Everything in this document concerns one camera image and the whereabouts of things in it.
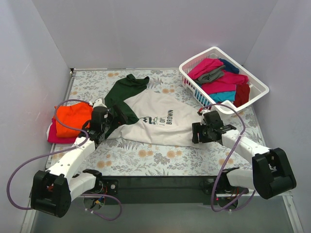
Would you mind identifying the white green raglan t-shirt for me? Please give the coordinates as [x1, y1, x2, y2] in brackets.
[104, 74, 207, 149]

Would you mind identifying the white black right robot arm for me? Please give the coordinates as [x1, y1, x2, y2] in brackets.
[192, 122, 297, 200]

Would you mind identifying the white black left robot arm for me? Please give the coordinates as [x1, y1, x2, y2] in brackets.
[31, 102, 128, 217]

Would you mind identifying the folded orange t-shirt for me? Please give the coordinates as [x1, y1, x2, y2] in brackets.
[52, 102, 93, 138]

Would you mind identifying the floral patterned table mat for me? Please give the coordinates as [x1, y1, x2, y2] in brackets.
[51, 69, 273, 176]

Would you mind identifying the teal shirt in basket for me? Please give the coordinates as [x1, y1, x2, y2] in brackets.
[209, 91, 236, 103]

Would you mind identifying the folded pink t-shirt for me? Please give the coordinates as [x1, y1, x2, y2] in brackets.
[47, 118, 81, 144]

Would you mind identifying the magenta shirt in basket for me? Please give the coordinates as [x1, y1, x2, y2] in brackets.
[201, 71, 249, 94]
[188, 58, 224, 80]

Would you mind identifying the dark red shirt in basket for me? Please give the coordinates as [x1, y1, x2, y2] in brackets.
[234, 83, 250, 107]

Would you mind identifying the grey shirt in basket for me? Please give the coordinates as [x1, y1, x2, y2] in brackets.
[196, 70, 225, 84]

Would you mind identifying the navy blue shirt in basket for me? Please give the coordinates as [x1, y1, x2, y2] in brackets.
[218, 58, 240, 74]

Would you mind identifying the white plastic laundry basket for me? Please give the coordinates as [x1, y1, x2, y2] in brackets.
[179, 47, 269, 116]

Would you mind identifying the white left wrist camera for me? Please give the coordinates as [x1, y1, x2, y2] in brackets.
[88, 98, 107, 108]

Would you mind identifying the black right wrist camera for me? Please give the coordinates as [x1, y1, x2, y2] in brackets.
[197, 108, 224, 129]

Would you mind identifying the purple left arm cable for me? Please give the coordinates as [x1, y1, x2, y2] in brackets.
[6, 99, 122, 221]

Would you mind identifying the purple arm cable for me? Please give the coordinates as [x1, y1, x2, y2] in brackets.
[200, 103, 256, 212]
[6, 99, 122, 221]

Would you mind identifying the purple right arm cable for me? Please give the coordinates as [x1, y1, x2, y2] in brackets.
[200, 103, 256, 212]

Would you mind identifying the black metal base rail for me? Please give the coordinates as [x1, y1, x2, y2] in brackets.
[80, 175, 249, 206]

